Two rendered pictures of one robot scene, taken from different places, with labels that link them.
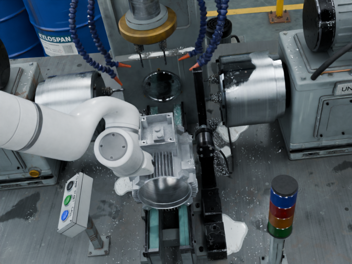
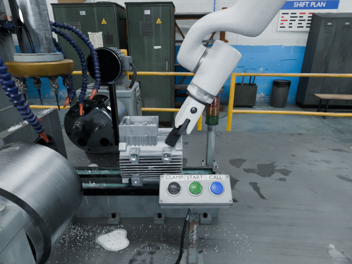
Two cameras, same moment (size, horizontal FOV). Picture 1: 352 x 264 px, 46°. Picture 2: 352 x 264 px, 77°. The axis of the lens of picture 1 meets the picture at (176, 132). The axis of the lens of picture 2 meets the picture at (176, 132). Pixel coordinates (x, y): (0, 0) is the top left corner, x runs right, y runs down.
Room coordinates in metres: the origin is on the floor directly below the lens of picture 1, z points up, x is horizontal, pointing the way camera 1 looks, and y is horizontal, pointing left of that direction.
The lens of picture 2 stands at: (0.80, 0.76, 1.38)
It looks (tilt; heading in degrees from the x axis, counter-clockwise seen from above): 22 degrees down; 265
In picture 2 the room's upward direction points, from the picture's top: straight up
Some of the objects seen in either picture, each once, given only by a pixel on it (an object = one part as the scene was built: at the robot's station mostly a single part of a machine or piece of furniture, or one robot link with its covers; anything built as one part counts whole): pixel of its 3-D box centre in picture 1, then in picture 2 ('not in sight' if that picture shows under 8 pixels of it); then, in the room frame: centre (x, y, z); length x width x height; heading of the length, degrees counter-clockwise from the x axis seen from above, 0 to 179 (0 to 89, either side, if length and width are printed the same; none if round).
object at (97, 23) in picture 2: not in sight; (97, 67); (1.82, -3.38, 0.99); 1.02 x 0.49 x 1.98; 170
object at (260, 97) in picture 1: (256, 88); (100, 119); (1.07, -0.30, 1.04); 0.41 x 0.25 x 0.25; 85
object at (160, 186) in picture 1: (163, 167); (153, 155); (0.82, 0.06, 1.01); 0.20 x 0.19 x 0.19; 176
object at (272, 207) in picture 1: (282, 203); (213, 100); (0.54, -0.22, 1.14); 0.06 x 0.06 x 0.04
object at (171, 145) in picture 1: (158, 136); (140, 130); (0.86, 0.05, 1.11); 0.12 x 0.11 x 0.07; 176
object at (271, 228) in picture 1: (279, 223); (212, 118); (0.54, -0.22, 1.05); 0.06 x 0.06 x 0.04
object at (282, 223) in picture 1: (281, 213); (212, 109); (0.54, -0.22, 1.10); 0.06 x 0.06 x 0.04
